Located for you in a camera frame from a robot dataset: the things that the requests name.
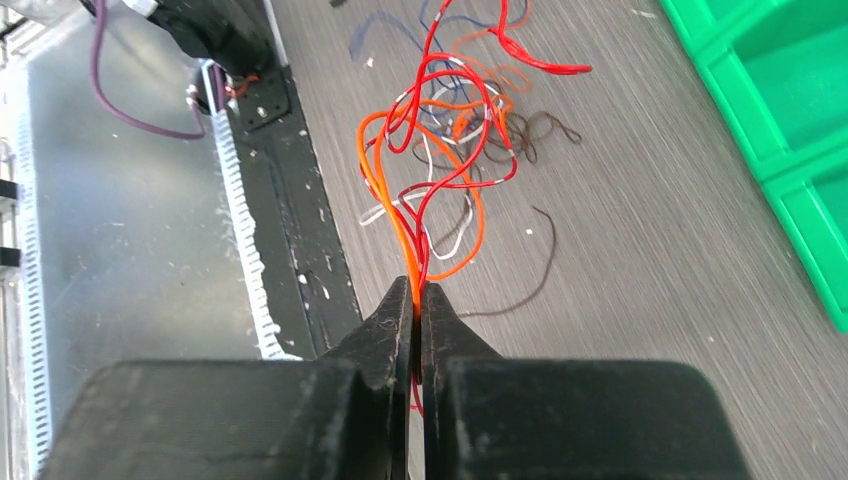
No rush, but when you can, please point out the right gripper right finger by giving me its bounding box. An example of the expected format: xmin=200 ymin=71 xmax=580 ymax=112
xmin=420 ymin=283 xmax=751 ymax=479

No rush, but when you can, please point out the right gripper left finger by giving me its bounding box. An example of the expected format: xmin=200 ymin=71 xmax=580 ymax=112
xmin=40 ymin=277 xmax=413 ymax=479

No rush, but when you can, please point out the dark brown wire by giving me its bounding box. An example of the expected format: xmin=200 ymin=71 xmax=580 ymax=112
xmin=410 ymin=142 xmax=559 ymax=318

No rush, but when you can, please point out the white wire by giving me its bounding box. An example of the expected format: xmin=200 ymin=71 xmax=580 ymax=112
xmin=357 ymin=79 xmax=505 ymax=262

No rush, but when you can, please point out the blue wire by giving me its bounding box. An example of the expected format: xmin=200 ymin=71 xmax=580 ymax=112
xmin=347 ymin=0 xmax=531 ymax=127

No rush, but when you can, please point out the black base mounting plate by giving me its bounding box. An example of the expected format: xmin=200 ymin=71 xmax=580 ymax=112
xmin=228 ymin=66 xmax=361 ymax=360

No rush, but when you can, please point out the green six-compartment bin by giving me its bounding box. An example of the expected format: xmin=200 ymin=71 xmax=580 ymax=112
xmin=663 ymin=0 xmax=847 ymax=331

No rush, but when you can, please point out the slotted white cable duct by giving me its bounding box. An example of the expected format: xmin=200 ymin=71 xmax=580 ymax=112
xmin=200 ymin=60 xmax=303 ymax=361

